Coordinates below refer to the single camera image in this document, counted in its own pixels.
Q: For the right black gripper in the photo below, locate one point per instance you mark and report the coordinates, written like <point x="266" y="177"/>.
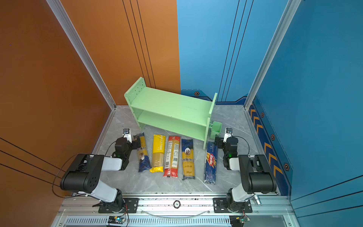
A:
<point x="220" y="142"/>

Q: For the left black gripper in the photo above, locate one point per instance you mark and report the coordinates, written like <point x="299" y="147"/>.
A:
<point x="133" y="144"/>

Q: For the blue Barilla spaghetti box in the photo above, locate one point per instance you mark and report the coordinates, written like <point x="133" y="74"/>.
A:
<point x="210" y="163"/>

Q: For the Ankara yellow blue spaghetti bag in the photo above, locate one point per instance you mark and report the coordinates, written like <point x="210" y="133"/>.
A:
<point x="188" y="159"/>

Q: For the green two-tier shelf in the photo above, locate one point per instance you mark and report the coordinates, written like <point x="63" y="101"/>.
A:
<point x="184" y="115"/>

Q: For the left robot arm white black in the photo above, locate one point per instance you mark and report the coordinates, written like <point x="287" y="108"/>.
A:
<point x="83" y="176"/>

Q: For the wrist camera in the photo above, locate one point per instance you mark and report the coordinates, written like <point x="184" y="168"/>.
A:
<point x="127" y="135"/>
<point x="228" y="134"/>

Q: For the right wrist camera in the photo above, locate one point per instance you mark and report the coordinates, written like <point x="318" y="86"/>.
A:
<point x="228" y="134"/>

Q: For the green cup on shelf side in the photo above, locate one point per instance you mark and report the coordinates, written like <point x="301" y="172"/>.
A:
<point x="215" y="129"/>

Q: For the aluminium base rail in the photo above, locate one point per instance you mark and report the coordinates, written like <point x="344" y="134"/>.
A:
<point x="178" y="210"/>

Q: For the left green circuit board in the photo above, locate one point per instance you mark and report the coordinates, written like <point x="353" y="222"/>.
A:
<point x="117" y="221"/>

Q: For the red spaghetti bag white label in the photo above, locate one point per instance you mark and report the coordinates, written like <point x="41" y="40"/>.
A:
<point x="172" y="157"/>

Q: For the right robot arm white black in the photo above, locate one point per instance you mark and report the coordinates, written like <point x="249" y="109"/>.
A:
<point x="255" y="174"/>

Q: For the right circuit board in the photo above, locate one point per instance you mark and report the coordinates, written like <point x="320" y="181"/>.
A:
<point x="238" y="221"/>

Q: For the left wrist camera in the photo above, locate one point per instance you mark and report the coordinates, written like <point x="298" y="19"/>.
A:
<point x="127" y="135"/>

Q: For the blue and yellow spaghetti bag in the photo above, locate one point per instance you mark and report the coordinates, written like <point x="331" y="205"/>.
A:
<point x="144" y="161"/>

